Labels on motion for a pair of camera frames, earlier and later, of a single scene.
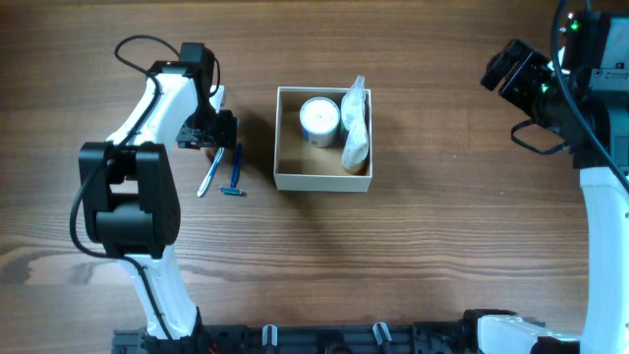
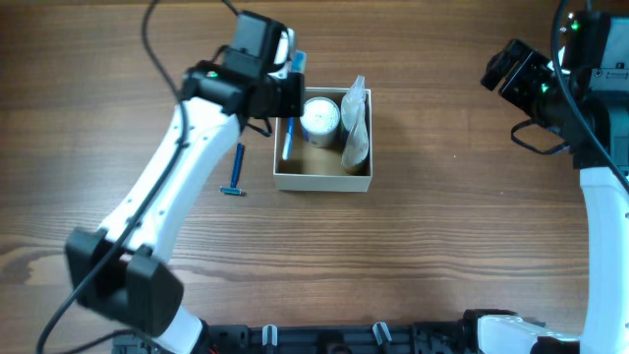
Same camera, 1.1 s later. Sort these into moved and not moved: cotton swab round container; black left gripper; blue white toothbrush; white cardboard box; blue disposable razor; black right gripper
Moved: blue white toothbrush; black left gripper
Not moved: black right gripper; cotton swab round container; blue disposable razor; white cardboard box
